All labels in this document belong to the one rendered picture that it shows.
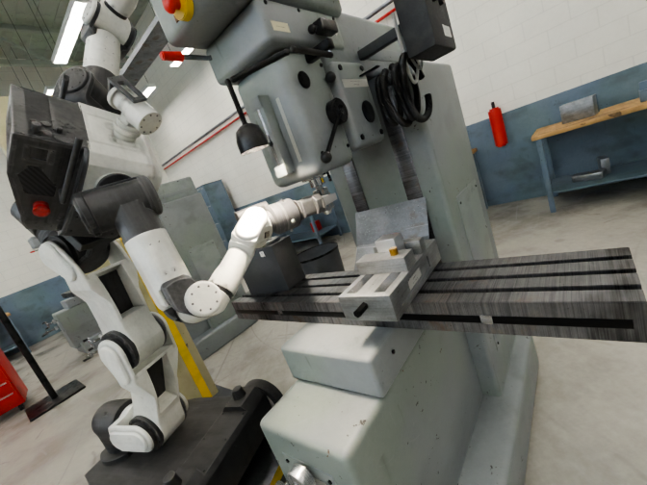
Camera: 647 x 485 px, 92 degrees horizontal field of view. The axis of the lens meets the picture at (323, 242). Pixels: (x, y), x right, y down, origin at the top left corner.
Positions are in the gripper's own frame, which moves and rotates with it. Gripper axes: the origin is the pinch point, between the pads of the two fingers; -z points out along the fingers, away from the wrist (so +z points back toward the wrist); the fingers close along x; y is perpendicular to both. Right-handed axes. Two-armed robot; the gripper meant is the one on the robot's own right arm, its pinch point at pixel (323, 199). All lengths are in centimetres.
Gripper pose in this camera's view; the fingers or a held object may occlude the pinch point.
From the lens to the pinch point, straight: 97.7
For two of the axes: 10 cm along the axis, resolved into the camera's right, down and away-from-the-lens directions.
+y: 3.3, 9.2, 2.0
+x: -4.6, -0.3, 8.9
